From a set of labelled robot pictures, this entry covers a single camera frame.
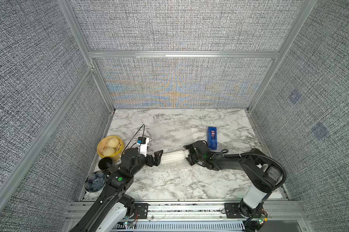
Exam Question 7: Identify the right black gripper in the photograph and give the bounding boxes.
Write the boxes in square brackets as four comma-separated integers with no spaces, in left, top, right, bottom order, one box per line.
[182,142,205,165]

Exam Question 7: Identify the white ribbed ceramic vase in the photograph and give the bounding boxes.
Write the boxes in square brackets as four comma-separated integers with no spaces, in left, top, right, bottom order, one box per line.
[161,150,189,164]

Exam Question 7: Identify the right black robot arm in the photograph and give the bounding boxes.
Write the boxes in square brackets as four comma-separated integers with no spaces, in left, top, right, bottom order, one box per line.
[184,141,287,218]

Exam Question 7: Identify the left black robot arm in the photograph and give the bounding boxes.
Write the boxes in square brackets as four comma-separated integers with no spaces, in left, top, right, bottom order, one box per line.
[71,148,163,232]

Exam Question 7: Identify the blue tape dispenser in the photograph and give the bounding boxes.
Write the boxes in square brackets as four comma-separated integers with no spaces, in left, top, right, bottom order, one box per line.
[207,127,218,150]

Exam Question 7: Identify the yellow round vase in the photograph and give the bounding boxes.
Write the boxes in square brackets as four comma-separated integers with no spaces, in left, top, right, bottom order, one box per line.
[97,135,124,161]

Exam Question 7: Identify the black cylindrical vase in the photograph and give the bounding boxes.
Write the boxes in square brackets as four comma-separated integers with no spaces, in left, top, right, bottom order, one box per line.
[98,157,118,176]

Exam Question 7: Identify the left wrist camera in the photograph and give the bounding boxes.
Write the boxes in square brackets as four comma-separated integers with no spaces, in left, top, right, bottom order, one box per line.
[137,136,150,157]

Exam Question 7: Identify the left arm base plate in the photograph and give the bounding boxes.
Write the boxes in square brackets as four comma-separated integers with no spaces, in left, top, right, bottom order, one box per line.
[125,203,149,219]

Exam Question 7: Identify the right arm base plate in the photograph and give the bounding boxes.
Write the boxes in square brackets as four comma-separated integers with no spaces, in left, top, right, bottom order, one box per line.
[224,203,251,218]

